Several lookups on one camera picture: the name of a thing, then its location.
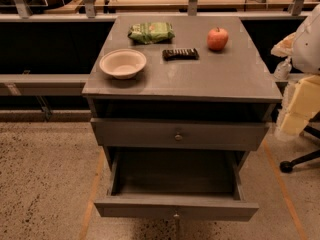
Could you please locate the black office chair base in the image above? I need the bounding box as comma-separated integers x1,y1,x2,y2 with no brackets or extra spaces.
279,125,320,173

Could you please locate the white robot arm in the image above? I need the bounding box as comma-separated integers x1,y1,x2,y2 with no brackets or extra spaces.
271,4,320,74

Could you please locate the red apple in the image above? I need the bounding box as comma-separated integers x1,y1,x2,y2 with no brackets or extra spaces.
207,27,229,51

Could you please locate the grey top drawer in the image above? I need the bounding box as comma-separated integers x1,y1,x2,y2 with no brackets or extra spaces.
91,118,268,151

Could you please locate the grey drawer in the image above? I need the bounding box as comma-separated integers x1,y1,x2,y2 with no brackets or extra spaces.
95,149,259,221
91,118,268,151

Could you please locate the clear sanitizer bottle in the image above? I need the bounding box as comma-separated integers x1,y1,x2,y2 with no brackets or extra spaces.
274,57,292,80

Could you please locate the grey wooden drawer cabinet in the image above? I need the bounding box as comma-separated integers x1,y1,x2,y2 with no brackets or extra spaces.
81,14,284,172

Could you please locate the dark chocolate bar wrapper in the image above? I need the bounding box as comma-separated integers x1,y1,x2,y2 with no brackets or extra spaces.
162,48,199,61

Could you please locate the green chip bag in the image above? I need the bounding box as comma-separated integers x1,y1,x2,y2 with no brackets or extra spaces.
128,22,175,44

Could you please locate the white paper bowl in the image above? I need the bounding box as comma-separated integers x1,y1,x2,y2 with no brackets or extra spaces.
99,49,147,79

